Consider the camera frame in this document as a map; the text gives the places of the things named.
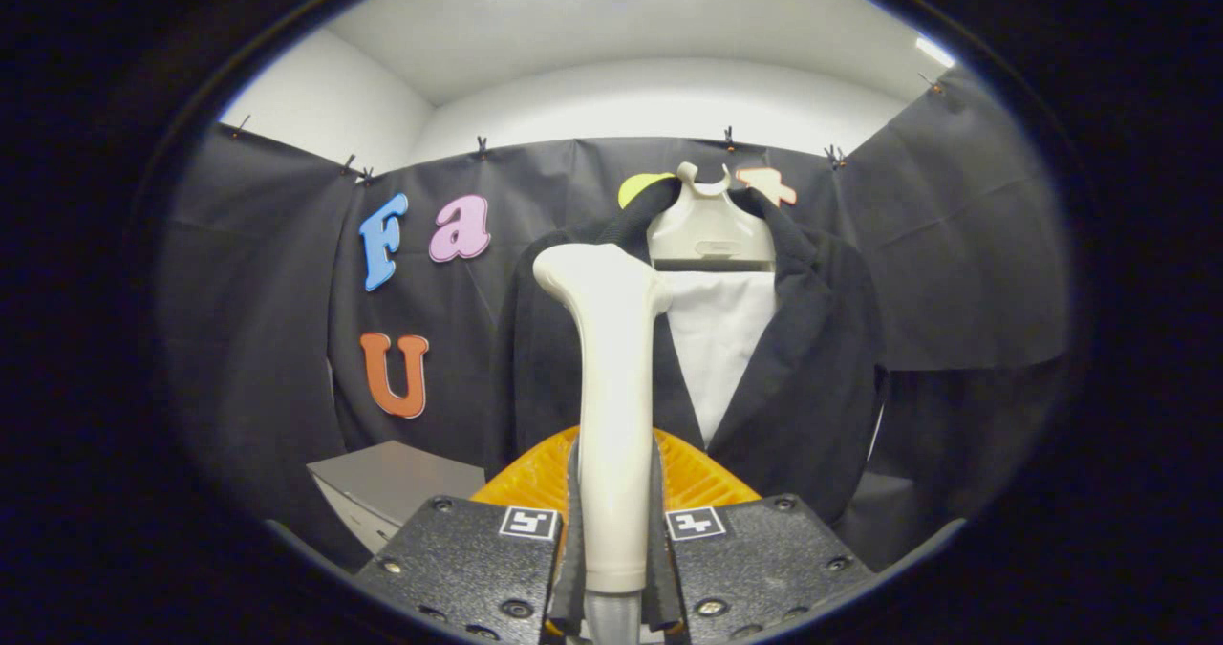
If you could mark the white steamer hanger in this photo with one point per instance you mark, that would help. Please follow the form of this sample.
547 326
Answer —
707 229

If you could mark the small ceiling light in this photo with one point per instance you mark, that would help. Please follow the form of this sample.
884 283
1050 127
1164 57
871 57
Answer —
934 52

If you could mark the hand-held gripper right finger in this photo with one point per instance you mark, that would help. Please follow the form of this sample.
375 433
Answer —
755 559

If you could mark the row of small black clips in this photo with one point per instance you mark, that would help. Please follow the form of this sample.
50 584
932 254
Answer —
482 145

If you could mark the white garment steamer head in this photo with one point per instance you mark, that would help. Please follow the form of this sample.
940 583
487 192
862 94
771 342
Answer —
616 435

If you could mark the black backdrop cloth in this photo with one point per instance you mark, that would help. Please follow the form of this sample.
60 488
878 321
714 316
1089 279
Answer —
268 291

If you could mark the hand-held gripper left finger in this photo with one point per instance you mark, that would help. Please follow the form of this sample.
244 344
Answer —
468 559

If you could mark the black suit jacket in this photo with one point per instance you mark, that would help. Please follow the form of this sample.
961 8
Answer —
812 368

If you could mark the grey cabinet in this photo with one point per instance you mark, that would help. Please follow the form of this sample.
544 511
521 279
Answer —
401 478

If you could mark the white ironing board pad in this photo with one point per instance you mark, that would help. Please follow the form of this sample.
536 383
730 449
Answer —
717 339

